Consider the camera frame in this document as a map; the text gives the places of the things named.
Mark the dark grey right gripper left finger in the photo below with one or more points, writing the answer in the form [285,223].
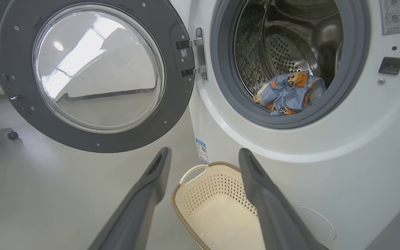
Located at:
[134,215]

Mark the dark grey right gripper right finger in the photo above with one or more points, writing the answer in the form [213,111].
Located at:
[276,218]

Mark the blue cartoon print garment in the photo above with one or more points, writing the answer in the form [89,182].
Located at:
[286,93]

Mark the dark grey glass washer door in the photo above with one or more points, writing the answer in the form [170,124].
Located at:
[12,69]

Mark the cream perforated laundry basket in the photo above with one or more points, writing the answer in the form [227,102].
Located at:
[221,222]

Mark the white front-load washing machine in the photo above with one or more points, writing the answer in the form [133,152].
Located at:
[359,139]

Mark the grey rubber door seal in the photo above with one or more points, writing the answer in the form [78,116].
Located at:
[224,76]

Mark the metal door hinge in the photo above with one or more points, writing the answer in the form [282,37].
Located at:
[200,52]

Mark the black door latch socket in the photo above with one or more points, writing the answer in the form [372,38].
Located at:
[391,66]

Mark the round white filter cover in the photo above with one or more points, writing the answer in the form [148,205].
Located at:
[319,222]

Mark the blue energy label sticker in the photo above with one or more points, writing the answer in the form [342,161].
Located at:
[202,150]

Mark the steel perforated washer drum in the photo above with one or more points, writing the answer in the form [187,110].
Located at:
[290,41]

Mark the grey warning sticker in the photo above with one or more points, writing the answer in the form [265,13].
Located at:
[394,15]

